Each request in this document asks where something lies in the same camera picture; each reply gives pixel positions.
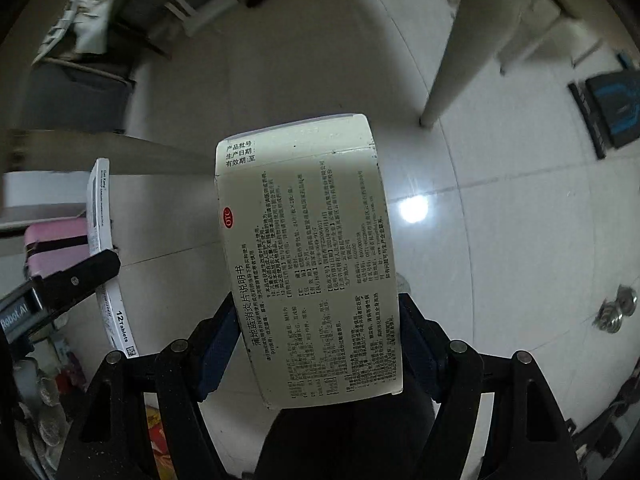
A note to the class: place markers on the black and blue floor device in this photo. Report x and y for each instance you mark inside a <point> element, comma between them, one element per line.
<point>607,110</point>

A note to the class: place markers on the slim white tablet box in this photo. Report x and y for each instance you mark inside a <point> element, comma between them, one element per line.
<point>102,210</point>

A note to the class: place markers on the white stool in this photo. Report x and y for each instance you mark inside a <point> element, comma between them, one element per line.
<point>200,0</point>

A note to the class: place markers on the red snack packet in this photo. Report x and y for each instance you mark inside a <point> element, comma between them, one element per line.
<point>161,430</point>

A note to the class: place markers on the dark grey bin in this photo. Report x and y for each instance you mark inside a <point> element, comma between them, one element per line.
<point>80,92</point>

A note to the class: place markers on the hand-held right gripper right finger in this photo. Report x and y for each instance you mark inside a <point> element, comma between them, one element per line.
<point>421,350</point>

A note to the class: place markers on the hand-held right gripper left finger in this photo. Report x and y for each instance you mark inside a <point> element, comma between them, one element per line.
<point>216,360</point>

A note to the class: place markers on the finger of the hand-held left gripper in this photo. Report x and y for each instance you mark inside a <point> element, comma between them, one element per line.
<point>80,275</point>

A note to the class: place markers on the white table leg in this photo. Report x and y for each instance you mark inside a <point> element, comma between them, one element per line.
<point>462,45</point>

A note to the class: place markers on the white crumpled plastic bag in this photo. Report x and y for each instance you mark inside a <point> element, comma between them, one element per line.
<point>80,15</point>

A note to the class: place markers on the white printed medicine box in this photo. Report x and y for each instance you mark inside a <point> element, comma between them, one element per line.
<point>310,260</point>

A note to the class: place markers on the metal floor fitting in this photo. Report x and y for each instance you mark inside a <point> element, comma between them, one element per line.
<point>618,308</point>

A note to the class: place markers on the pink box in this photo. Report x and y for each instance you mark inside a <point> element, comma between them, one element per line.
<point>55,245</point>

